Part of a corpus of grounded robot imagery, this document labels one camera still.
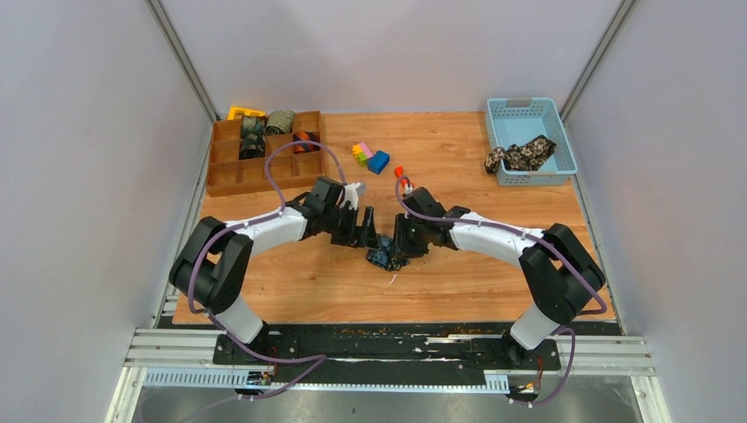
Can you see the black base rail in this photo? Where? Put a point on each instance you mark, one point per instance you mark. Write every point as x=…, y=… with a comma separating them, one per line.
x=402, y=353

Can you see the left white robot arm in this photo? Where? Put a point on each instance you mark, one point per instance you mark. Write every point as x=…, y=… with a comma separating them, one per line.
x=210, y=269

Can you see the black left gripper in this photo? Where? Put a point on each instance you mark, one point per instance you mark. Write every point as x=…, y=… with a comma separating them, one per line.
x=370, y=237

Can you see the rolled olive tie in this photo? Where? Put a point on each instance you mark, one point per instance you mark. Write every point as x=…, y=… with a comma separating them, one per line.
x=279, y=122

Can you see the rolled orange striped tie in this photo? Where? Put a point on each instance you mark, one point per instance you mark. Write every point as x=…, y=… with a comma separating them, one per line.
x=305, y=141

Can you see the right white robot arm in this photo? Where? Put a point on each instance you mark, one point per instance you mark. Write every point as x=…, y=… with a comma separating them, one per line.
x=561, y=275

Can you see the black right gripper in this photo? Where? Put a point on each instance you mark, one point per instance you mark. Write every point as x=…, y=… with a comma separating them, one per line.
x=402, y=246

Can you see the light blue plastic basket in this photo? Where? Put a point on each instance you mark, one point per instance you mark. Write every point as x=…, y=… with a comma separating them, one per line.
x=522, y=124

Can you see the pink toy block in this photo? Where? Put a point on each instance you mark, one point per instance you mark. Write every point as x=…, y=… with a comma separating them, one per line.
x=365, y=149

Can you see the blue toy block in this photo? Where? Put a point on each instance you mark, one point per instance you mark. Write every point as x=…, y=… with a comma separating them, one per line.
x=378, y=162

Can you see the rolled camouflage tie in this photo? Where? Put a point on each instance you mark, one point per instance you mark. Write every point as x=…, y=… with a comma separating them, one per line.
x=252, y=146

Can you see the blue patterned necktie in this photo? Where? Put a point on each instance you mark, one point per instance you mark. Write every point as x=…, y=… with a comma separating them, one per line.
x=383, y=256

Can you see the rolled dark green tie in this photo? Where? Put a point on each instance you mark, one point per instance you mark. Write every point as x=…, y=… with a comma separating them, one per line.
x=252, y=125

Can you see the wooden compartment tray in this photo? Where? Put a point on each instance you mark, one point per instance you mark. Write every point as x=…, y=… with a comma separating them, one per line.
x=228, y=175

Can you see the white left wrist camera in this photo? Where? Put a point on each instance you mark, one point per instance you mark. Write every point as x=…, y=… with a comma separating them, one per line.
x=352, y=194

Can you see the brown floral necktie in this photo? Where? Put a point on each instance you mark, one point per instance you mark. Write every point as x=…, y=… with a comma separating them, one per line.
x=529, y=157

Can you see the yellow plastic object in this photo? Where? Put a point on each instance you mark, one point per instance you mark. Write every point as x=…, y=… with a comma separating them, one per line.
x=236, y=112

